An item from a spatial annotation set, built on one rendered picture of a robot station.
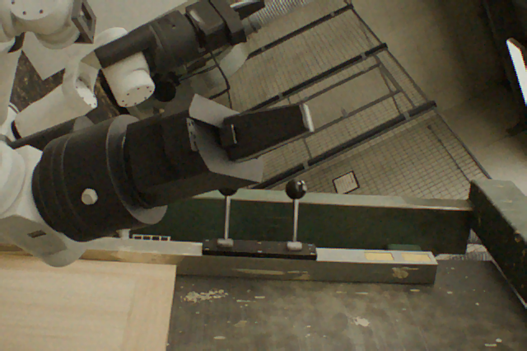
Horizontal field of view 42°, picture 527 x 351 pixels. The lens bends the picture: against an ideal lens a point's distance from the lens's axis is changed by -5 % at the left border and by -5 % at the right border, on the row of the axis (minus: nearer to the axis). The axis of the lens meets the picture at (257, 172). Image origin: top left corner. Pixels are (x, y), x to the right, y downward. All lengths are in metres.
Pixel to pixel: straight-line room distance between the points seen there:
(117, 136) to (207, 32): 0.62
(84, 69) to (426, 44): 9.11
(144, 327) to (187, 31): 0.46
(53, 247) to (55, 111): 0.59
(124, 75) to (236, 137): 0.64
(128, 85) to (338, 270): 0.48
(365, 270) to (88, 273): 0.48
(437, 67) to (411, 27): 0.76
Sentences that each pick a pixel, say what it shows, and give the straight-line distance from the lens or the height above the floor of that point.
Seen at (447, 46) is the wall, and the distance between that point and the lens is 10.27.
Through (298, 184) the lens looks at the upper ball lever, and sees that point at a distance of 1.24.
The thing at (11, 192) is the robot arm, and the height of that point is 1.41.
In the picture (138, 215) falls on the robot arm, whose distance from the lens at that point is 0.53.
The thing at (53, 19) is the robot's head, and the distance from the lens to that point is 0.82.
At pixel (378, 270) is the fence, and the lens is 1.26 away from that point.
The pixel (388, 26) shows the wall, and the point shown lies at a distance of 9.88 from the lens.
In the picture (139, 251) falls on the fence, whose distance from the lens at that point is 1.23.
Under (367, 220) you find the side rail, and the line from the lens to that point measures 1.48.
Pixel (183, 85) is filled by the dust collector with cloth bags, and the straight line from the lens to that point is 6.48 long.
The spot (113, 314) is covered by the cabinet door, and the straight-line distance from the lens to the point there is 1.10.
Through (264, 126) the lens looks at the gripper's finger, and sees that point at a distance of 0.50.
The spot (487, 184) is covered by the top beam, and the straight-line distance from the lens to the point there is 1.55.
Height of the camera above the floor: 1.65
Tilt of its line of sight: 7 degrees down
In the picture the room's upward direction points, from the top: 64 degrees clockwise
